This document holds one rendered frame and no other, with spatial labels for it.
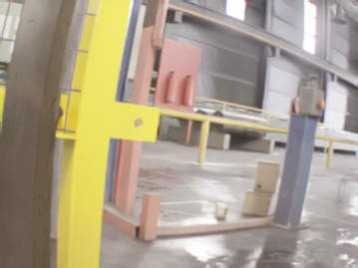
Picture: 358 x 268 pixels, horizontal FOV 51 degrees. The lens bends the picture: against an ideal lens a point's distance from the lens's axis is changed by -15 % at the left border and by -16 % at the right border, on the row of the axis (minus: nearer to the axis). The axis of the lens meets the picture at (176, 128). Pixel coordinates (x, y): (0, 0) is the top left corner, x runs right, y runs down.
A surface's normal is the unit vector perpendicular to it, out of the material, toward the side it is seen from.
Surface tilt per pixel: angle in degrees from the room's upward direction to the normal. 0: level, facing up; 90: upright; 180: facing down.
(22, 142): 90
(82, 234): 90
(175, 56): 90
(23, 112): 90
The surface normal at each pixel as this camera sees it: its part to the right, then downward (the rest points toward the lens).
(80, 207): 0.60, 0.10
